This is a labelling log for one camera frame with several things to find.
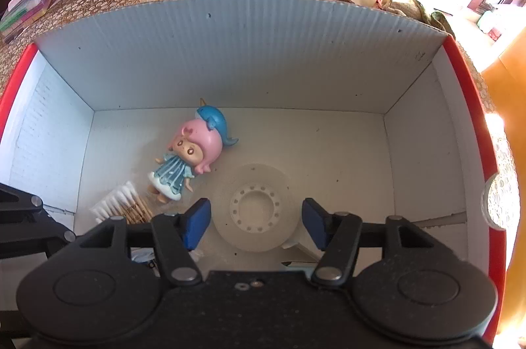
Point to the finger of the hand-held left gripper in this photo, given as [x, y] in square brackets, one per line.
[24, 234]

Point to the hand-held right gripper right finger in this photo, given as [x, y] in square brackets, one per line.
[316, 223]

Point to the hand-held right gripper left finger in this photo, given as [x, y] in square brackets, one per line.
[196, 225]

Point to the clear tape roll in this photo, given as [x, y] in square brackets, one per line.
[230, 228]

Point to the cotton swab pack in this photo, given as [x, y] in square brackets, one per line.
[119, 203]

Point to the pink-haired doll figurine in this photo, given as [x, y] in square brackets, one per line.
[197, 143]

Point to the red cardboard box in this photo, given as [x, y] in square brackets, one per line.
[246, 57]

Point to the green patterned cloth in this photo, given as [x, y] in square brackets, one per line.
[404, 4]

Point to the yellow chair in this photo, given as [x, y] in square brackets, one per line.
[509, 86]

